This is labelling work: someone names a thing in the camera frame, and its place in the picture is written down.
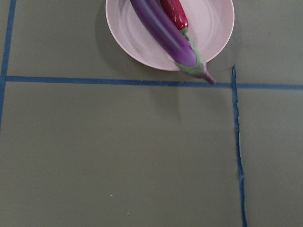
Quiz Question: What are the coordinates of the purple eggplant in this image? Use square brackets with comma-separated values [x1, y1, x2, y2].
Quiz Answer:
[130, 0, 216, 85]

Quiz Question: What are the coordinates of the pink plate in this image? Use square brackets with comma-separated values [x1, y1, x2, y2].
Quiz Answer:
[105, 0, 235, 71]

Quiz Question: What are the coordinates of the red chili pepper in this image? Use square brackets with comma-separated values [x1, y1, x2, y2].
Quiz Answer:
[159, 0, 190, 40]

